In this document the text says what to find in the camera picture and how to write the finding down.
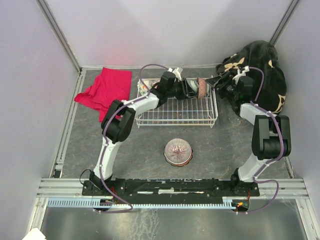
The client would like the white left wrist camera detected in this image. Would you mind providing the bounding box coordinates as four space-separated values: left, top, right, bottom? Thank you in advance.
167 67 183 82

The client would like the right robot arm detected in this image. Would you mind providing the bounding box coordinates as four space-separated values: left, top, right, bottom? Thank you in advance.
206 69 291 196

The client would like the grey hexagon pattern bowl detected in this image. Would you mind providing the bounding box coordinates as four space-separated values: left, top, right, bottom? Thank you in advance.
187 79 199 92

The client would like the floral orange green bowl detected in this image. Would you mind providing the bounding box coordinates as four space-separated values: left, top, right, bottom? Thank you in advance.
137 79 154 96

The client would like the white wire dish rack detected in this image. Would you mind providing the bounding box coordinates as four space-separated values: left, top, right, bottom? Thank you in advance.
135 85 218 128

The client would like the red folded t-shirt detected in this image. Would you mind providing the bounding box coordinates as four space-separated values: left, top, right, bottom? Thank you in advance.
74 67 132 122

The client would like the black floral blanket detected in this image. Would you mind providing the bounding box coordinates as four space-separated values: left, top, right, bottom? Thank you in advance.
216 40 287 115

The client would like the purple striped bowl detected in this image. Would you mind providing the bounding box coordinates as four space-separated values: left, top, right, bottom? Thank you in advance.
163 138 193 167

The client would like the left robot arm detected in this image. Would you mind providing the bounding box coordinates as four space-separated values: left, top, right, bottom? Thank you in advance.
89 68 208 195

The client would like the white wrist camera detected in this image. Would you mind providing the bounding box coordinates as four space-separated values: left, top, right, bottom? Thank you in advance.
167 67 183 82
232 65 250 82

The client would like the white paper corner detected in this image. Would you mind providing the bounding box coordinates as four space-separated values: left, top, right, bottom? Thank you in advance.
22 227 46 240

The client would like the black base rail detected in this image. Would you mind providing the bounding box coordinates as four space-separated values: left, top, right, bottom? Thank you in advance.
82 178 260 204

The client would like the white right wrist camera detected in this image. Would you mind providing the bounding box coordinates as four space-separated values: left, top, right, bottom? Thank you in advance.
232 65 250 82

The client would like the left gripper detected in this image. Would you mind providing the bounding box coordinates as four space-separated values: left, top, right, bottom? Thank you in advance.
166 77 198 101

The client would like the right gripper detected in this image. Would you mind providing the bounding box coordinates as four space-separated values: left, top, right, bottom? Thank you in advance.
204 70 239 100

